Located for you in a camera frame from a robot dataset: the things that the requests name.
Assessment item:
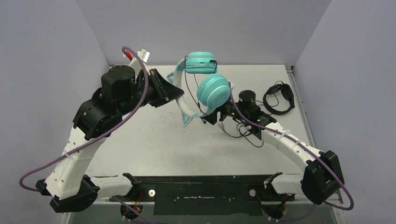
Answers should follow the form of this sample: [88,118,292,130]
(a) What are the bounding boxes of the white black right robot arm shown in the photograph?
[209,91,345,205]

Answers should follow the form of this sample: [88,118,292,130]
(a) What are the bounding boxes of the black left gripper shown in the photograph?
[117,69,184,116]

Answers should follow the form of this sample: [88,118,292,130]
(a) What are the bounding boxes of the teal cat ear headphones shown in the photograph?
[166,51,233,127]

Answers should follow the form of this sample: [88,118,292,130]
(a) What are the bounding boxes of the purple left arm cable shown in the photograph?
[19,46,162,224]

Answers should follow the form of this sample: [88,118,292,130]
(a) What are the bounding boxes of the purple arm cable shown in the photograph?
[228,81,355,223]
[19,46,162,224]

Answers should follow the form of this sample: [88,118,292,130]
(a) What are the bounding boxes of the black over-ear headset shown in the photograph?
[263,81,296,116]

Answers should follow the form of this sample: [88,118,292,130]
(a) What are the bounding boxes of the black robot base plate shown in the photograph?
[110,175,295,216]

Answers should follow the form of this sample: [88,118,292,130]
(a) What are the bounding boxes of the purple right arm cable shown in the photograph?
[228,81,355,223]

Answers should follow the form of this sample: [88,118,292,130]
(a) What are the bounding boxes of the black cable pink green plugs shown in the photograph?
[217,121,264,148]

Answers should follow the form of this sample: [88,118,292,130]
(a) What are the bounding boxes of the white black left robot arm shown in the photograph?
[36,53,184,213]

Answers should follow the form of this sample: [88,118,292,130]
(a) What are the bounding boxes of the thin black earbud cable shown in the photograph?
[184,56,219,124]

